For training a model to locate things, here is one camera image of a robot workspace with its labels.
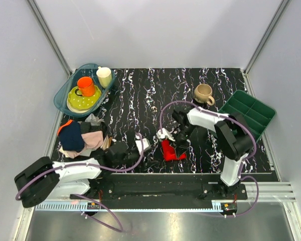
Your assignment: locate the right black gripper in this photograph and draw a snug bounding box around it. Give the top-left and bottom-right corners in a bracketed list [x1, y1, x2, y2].
[167, 125, 196, 159]

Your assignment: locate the red underwear white trim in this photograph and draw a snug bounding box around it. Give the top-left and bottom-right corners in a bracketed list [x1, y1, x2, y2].
[161, 140, 187, 162]

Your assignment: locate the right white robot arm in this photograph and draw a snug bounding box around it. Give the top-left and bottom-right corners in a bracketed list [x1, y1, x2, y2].
[172, 108, 255, 199]

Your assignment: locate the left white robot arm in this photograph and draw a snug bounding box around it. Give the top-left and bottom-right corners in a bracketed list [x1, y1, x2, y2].
[14, 138, 151, 208]

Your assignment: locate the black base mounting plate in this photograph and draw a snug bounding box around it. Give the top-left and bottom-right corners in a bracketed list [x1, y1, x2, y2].
[39, 172, 279, 210]

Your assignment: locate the pile of mixed clothes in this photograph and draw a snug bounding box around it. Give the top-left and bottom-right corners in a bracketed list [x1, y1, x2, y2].
[57, 114, 112, 159]

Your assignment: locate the beige ceramic mug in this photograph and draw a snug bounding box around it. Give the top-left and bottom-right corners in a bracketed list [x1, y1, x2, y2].
[194, 84, 215, 106]

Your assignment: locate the yellow green dotted plate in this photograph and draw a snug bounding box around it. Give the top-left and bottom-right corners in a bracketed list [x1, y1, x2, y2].
[66, 85, 102, 113]

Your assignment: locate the teal transparent plastic basin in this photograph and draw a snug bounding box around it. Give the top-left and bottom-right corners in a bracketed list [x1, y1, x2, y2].
[54, 63, 115, 117]

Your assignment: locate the orange mug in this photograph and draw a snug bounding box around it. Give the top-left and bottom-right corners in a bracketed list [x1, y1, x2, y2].
[75, 77, 95, 97]

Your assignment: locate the green divided organizer tray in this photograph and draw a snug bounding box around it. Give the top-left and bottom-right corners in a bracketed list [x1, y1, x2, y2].
[218, 90, 276, 142]

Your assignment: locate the cream yellow cup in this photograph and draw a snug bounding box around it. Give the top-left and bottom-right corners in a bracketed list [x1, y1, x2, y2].
[96, 66, 112, 88]

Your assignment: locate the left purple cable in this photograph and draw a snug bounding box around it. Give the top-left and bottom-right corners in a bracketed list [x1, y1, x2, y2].
[15, 132, 145, 233]

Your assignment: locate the purple cable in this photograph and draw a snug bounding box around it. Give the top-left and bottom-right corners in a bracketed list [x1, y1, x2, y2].
[15, 132, 145, 233]
[159, 100, 260, 218]

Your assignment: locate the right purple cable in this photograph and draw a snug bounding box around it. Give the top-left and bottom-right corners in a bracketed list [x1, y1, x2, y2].
[159, 100, 260, 218]

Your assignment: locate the aluminium rail frame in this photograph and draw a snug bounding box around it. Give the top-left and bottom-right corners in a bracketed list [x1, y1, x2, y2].
[34, 180, 295, 215]

